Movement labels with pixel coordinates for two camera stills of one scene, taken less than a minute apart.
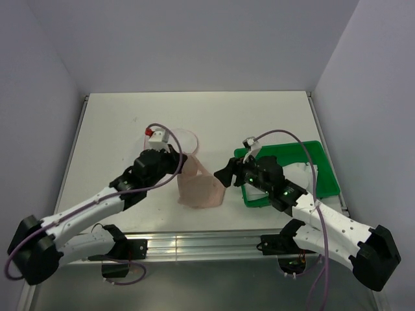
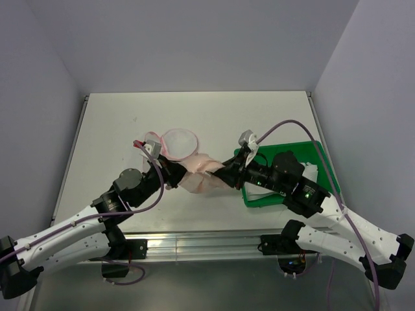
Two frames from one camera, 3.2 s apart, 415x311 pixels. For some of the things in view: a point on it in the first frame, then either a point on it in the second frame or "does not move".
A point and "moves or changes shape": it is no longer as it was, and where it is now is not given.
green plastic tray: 290,153 does not move
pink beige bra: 196,187 moves or changes shape
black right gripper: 225,175 does not move
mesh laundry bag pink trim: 184,141 does not move
